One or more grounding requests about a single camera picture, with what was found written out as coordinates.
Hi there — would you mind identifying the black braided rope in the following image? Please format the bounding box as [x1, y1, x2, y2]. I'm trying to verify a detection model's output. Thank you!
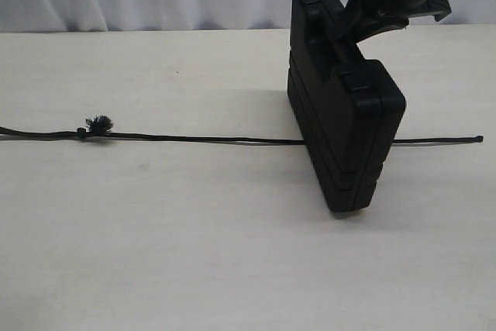
[0, 114, 484, 148]

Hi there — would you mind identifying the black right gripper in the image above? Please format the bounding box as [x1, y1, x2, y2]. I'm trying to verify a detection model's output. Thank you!
[323, 0, 453, 43]

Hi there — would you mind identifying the black plastic carrying case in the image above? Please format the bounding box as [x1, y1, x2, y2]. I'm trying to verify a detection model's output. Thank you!
[287, 0, 406, 214]

